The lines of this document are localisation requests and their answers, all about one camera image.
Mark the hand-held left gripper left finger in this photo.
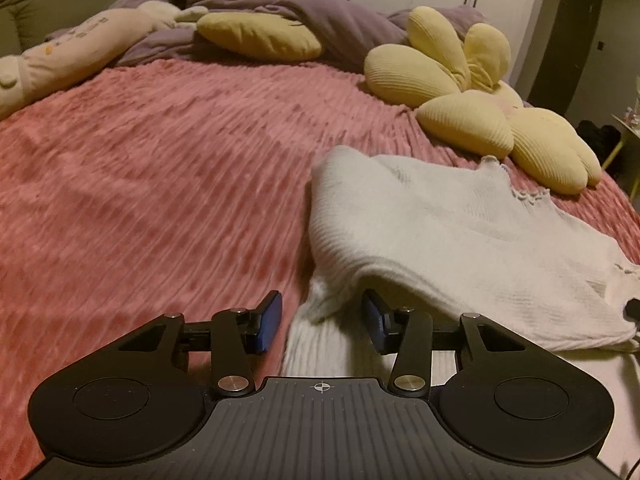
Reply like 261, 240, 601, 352
117, 290, 283, 396

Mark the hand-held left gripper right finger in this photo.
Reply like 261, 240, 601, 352
361, 289, 526, 396

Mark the white knit top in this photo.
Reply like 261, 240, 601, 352
282, 145, 640, 381

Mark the black bag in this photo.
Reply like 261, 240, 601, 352
575, 120, 622, 162

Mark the green side table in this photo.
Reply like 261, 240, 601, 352
600, 110, 640, 171

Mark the pink ribbed blanket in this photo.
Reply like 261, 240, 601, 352
0, 57, 640, 463

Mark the yellow flower-shaped pillow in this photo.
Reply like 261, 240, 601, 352
363, 6, 603, 196

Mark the yellow oval pillow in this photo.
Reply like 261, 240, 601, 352
196, 11, 325, 61

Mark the purple duvet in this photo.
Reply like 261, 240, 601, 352
47, 0, 486, 68

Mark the grey-green padded headboard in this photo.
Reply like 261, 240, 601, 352
0, 0, 153, 56

